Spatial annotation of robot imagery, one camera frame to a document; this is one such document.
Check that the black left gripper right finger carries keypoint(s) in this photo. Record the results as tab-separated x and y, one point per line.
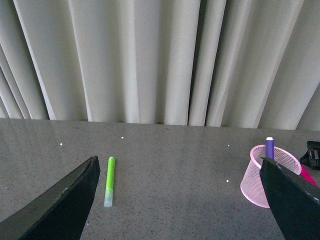
294	202

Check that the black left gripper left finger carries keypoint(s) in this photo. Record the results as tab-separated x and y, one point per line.
61	212

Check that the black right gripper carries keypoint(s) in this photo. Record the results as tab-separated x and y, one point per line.
311	158

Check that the pink highlighter pen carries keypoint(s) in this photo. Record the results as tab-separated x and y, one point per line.
306	175

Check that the purple highlighter pen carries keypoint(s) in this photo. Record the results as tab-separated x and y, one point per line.
269	147

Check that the pink mesh pen cup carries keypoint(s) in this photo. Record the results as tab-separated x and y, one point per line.
251	185

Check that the green highlighter pen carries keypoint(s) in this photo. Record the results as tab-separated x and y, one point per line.
109	186

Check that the white pleated curtain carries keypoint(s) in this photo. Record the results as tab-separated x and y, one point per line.
216	63

